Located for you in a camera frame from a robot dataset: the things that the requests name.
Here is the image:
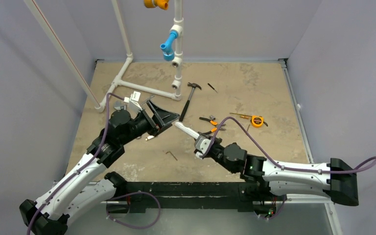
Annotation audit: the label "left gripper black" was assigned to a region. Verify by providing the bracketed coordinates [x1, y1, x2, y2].
[120, 100, 179, 145]

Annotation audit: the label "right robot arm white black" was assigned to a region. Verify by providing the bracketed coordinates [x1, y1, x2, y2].
[194, 133, 359, 206]

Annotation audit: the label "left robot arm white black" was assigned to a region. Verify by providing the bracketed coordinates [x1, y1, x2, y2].
[20, 100, 180, 235]

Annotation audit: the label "orange black pliers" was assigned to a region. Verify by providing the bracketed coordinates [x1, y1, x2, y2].
[199, 117, 218, 132]

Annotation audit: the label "small metal transceiver module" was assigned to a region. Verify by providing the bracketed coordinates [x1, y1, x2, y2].
[145, 136, 155, 141]

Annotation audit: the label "yellow tape measure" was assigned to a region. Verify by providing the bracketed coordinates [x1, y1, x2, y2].
[251, 116, 268, 128]

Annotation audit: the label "red adjustable wrench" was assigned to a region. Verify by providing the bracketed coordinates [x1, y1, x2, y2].
[114, 101, 126, 111]

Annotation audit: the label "blue pipe fitting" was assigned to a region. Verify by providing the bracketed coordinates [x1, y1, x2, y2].
[160, 30, 179, 61]

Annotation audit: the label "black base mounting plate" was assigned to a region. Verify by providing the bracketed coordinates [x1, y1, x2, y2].
[113, 182, 286, 215]

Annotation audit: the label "orange pipe fitting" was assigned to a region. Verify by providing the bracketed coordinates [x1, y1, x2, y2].
[143, 0, 169, 10]

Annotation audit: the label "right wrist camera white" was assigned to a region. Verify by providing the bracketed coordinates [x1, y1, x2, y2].
[194, 135, 211, 159]

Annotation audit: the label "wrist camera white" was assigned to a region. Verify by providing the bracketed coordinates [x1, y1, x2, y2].
[124, 91, 142, 113]
[194, 135, 211, 159]

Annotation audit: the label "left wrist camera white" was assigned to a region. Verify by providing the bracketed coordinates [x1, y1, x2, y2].
[124, 91, 142, 113]

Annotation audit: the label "black handled claw hammer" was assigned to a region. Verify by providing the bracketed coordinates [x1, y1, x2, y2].
[179, 82, 202, 122]

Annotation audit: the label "white PVC pipe frame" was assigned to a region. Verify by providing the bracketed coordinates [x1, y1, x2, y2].
[25, 0, 184, 113]

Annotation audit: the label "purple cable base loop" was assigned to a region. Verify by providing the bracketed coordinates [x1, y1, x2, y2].
[106, 191, 162, 230]

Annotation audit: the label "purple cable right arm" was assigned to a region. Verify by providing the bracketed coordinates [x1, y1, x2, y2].
[202, 117, 376, 176]

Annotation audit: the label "aluminium rail frame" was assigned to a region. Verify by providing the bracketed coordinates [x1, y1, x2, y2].
[67, 194, 340, 235]

